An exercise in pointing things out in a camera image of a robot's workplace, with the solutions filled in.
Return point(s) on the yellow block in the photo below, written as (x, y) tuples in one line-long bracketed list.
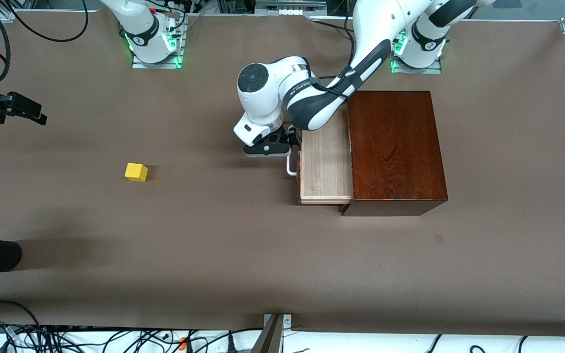
[(136, 172)]

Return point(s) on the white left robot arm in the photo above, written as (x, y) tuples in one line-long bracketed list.
[(263, 98)]

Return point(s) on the dark brown wooden cabinet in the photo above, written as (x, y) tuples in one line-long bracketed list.
[(395, 147)]

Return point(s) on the white power strip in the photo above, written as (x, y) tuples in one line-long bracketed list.
[(287, 12)]

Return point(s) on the grey metal pole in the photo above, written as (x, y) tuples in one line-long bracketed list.
[(265, 338)]

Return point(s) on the black power plug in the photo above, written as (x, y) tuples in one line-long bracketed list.
[(230, 343)]

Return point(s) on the orange connector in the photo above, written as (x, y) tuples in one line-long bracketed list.
[(183, 343)]

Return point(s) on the silver bracket plate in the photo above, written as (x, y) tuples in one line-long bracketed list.
[(287, 319)]

